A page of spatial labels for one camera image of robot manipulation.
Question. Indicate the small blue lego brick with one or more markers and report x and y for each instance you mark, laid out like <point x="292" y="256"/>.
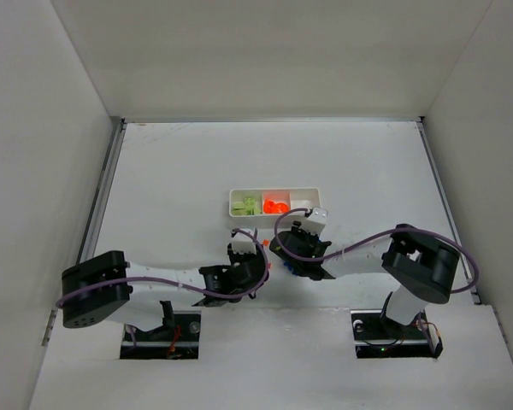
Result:
<point x="288" y="267"/>

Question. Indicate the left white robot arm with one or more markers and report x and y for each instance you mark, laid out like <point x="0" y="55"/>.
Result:
<point x="108" y="287"/>

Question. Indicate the green lego brick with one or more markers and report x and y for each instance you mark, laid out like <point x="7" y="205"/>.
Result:
<point x="249" y="201"/>
<point x="239" y="206"/>
<point x="242" y="212"/>

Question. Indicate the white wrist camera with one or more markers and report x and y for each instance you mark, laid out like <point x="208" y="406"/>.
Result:
<point x="314" y="221"/>
<point x="243" y="241"/>

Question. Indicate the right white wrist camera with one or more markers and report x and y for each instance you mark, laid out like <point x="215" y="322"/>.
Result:
<point x="314" y="221"/>

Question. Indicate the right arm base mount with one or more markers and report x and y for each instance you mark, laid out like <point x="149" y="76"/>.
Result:
<point x="377" y="337"/>

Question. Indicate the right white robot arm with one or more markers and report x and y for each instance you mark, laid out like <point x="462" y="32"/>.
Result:
<point x="423" y="265"/>

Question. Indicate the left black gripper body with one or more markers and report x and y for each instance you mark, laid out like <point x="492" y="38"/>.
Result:
<point x="252" y="269"/>

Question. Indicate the green lego brick studded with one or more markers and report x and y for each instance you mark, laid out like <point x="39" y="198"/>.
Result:
<point x="253" y="209"/>

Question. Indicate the orange round lego piece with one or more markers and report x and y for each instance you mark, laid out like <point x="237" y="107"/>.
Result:
<point x="272" y="207"/>

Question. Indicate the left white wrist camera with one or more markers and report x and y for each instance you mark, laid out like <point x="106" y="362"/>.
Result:
<point x="243" y="241"/>

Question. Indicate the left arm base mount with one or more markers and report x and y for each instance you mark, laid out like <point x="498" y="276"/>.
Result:
<point x="177" y="338"/>

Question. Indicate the green lego brick top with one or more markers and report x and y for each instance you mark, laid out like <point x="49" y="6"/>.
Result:
<point x="242" y="212"/>

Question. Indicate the white three-compartment tray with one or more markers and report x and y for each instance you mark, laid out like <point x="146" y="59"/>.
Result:
<point x="294" y="197"/>

